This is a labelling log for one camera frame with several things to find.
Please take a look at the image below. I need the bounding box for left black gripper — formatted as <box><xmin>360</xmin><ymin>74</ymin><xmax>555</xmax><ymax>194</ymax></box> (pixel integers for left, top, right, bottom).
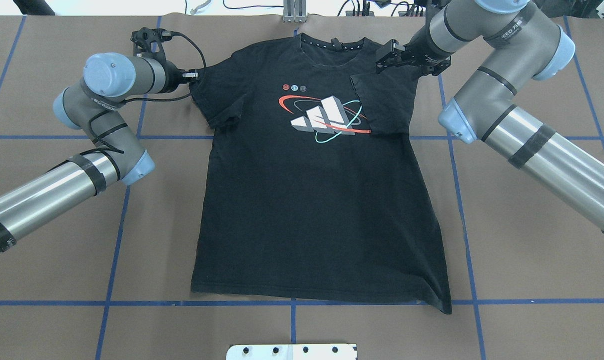
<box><xmin>162</xmin><ymin>61</ymin><xmax>200</xmax><ymax>93</ymax></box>

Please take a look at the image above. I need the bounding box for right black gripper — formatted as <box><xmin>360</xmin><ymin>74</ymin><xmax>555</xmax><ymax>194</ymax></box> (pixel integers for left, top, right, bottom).
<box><xmin>376</xmin><ymin>39</ymin><xmax>452</xmax><ymax>76</ymax></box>

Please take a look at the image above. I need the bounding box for black printed t-shirt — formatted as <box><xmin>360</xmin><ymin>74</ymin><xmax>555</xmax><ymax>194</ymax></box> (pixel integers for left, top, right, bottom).
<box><xmin>190</xmin><ymin>33</ymin><xmax>452</xmax><ymax>314</ymax></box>

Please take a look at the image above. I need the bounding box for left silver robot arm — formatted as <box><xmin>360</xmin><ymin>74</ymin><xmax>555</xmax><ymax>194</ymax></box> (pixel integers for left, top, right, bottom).
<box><xmin>0</xmin><ymin>52</ymin><xmax>203</xmax><ymax>253</ymax></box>

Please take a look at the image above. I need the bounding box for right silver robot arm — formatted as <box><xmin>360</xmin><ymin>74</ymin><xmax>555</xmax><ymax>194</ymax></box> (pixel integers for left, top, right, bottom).
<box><xmin>376</xmin><ymin>0</ymin><xmax>604</xmax><ymax>234</ymax></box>

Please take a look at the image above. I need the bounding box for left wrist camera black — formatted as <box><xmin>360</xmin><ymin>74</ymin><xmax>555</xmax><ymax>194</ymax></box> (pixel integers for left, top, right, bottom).
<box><xmin>130</xmin><ymin>27</ymin><xmax>180</xmax><ymax>62</ymax></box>

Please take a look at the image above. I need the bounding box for aluminium frame post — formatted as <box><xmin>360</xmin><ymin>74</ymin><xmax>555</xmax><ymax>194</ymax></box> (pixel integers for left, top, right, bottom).
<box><xmin>283</xmin><ymin>0</ymin><xmax>308</xmax><ymax>24</ymax></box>

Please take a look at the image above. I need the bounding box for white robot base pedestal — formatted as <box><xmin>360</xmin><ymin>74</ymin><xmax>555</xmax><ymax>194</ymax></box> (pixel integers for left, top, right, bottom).
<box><xmin>226</xmin><ymin>343</ymin><xmax>358</xmax><ymax>360</ymax></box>

